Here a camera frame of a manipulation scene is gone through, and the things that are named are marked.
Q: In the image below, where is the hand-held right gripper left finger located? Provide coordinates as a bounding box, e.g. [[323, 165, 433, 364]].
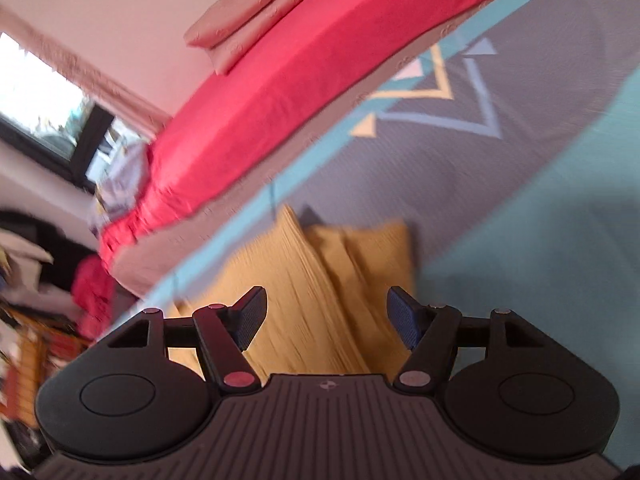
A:
[[107, 286, 268, 398]]

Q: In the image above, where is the pink pillow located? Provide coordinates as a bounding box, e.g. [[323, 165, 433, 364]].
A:
[[210, 0, 318, 76], [184, 0, 301, 48]]

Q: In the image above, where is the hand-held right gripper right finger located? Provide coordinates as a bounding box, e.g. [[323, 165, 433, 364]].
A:
[[387, 286, 546, 396]]

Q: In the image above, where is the window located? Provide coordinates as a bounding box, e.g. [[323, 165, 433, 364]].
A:
[[0, 32, 116, 181]]

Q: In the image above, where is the blue grey patterned blanket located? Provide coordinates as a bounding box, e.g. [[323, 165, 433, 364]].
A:
[[107, 0, 640, 376]]

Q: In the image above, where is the dark clothes pile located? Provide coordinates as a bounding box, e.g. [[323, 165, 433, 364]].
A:
[[0, 210, 101, 306]]

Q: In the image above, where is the yellow cable-knit cardigan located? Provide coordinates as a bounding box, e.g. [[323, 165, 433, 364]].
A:
[[165, 204, 416, 376]]

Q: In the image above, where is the bed with red sheet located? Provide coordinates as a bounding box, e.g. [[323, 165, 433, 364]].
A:
[[97, 0, 531, 276]]

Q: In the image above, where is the light blue cloth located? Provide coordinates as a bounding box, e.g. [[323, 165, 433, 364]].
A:
[[87, 142, 153, 233]]

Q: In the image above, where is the pink clothes pile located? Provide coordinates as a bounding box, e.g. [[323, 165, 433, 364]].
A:
[[71, 255, 121, 341]]

